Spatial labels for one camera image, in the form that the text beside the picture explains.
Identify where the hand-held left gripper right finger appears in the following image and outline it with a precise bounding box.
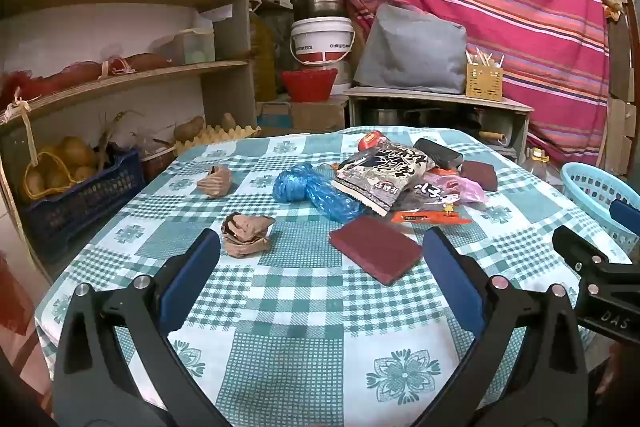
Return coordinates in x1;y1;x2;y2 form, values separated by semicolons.
422;226;591;427

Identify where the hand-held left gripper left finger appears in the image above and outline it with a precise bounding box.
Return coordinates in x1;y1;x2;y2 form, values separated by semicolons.
52;228;223;427

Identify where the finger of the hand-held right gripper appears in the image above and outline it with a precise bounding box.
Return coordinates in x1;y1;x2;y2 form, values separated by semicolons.
609;199;640;239
552;225;612;280

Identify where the brown paper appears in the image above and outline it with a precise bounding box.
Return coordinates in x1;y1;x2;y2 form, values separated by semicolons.
221;213;276;258
196;164;235;198

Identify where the blue plastic bag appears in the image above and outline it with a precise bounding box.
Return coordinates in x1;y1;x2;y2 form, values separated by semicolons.
272;162;371;224

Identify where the light blue plastic basket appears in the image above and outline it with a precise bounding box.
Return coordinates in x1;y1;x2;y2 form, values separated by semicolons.
560;163;640;265

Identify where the orange snack packet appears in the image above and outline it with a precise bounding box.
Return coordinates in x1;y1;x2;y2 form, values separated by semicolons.
390;172;473;226

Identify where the large maroon scouring pad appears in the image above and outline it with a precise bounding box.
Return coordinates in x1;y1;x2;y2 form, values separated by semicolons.
329;214;425;286

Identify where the pink plastic bag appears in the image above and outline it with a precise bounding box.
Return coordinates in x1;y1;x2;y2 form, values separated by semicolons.
430;172;488;205

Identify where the small plastic oil bottle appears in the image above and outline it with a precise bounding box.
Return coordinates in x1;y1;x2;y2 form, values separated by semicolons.
525;147;551;180

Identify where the small maroon scouring pad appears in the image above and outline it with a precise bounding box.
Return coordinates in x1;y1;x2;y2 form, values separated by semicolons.
460;160;499;191

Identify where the black and white snack packet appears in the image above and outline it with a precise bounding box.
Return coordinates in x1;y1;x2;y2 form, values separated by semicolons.
332;146;435;217

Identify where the brown woven basket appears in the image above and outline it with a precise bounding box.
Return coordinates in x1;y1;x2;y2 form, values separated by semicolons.
140;142;176;180

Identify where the black rectangular block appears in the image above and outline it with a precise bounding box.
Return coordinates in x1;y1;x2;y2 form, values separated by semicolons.
414;138;465;170

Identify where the blue plastic crate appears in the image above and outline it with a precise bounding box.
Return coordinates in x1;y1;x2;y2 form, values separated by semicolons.
20;147;146;263

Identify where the green checkered tablecloth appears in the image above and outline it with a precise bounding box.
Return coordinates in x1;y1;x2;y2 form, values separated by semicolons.
35;126;633;427

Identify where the yellow egg tray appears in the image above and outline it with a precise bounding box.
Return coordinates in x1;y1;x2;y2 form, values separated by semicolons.
175;123;262;152

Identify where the large potato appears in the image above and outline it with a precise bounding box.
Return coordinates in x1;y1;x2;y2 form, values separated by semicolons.
172;116;206;142

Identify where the red snack packet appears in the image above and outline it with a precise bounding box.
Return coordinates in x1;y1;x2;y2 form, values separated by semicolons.
357;131;396;152

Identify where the steel pot in cabinet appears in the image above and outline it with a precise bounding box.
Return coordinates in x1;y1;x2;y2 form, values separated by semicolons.
362;107;441;128

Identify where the yellow net bag of potatoes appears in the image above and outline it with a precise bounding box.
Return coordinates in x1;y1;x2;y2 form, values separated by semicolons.
20;137;98;202

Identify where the wooden cabinet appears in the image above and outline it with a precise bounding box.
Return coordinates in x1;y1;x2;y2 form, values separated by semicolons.
344;86;535;165

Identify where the yellow chopstick holder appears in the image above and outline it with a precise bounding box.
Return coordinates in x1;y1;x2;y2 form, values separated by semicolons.
466;63;503;100

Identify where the cardboard box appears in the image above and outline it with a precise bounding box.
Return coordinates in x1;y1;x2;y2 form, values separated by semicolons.
256;99;348;135

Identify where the bundle of chopsticks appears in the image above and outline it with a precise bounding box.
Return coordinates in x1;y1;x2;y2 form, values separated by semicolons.
466;48;504;68

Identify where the sweet potato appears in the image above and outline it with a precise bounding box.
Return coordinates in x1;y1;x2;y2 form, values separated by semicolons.
122;53;171;72

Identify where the red plastic bowl basket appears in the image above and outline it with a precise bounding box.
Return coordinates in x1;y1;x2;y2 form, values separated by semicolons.
280;68;338;102

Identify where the grey cushion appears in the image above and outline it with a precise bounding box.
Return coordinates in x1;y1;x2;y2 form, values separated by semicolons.
352;3;468;95

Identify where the clear plastic container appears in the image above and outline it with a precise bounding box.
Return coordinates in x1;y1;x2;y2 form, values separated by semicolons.
172;28;216;65

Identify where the large yellow oil bottle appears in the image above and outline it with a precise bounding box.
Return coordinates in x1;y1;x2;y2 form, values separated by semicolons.
249;9;277;102

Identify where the red mesh bag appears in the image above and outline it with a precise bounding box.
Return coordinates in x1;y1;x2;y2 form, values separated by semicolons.
0;59;136;100

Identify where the white plastic bucket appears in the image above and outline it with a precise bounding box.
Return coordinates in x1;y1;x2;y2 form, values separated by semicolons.
290;18;357;68

